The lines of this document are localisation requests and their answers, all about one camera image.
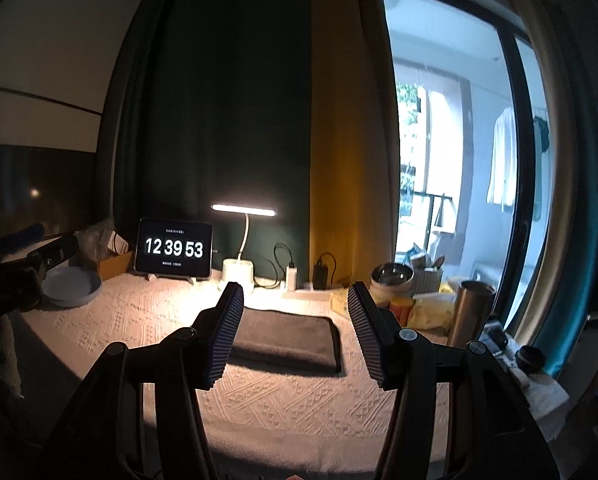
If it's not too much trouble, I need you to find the white textured tablecloth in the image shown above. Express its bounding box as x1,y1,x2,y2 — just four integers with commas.
18,272,572,480

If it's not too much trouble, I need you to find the black power adapter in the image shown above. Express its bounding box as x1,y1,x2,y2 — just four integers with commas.
312,253,338,291

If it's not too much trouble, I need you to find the black round cap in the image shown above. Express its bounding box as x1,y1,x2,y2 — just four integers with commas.
514,345,547,375

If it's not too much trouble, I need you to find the dark green curtain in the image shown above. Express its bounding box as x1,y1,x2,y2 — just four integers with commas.
113,0,314,281

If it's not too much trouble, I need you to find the grey woven basket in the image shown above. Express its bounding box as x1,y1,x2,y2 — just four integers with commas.
412,266,444,295

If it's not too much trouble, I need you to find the stainless steel bowl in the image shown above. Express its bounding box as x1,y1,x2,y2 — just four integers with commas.
369,261,415,305

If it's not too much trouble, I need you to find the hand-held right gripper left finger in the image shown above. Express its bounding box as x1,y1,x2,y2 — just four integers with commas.
38,281,244,480

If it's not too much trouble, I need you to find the orange packet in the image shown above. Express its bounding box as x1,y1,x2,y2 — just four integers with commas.
389,297,416,325

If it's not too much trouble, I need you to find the hanging white shirt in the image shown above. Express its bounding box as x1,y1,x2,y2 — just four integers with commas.
486,108,518,213

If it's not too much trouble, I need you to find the mustard yellow curtain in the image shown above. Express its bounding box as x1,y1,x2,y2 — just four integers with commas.
309,0,401,286

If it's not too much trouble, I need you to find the tablet with clock display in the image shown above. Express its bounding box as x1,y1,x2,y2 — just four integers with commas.
134,217,214,280

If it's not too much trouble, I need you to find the dark grey towel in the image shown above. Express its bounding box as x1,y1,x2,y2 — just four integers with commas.
230,308,342,374

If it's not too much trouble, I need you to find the white charger with black cable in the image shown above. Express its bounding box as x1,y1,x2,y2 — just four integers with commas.
255,242,298,292

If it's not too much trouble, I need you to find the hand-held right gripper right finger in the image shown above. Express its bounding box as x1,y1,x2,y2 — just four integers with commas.
347,281,560,480

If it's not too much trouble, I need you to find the bronze metal tumbler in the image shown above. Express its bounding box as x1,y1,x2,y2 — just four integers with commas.
447,280,497,348

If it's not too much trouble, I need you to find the grey round plate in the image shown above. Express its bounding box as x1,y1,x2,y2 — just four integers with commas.
43,266,103,308

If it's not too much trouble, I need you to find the yellow plastic bag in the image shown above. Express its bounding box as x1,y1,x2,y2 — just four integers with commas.
407,293,460,331

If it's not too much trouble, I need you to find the cardboard box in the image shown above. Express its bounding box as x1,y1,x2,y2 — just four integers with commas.
96,248,134,282

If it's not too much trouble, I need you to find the white desk lamp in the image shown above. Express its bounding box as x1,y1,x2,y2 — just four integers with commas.
211,202,280,295

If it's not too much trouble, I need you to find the white power strip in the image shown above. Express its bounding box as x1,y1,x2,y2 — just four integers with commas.
282,283,346,302

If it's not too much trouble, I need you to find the teal curtain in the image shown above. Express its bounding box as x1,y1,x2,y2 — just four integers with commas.
541,160,598,381

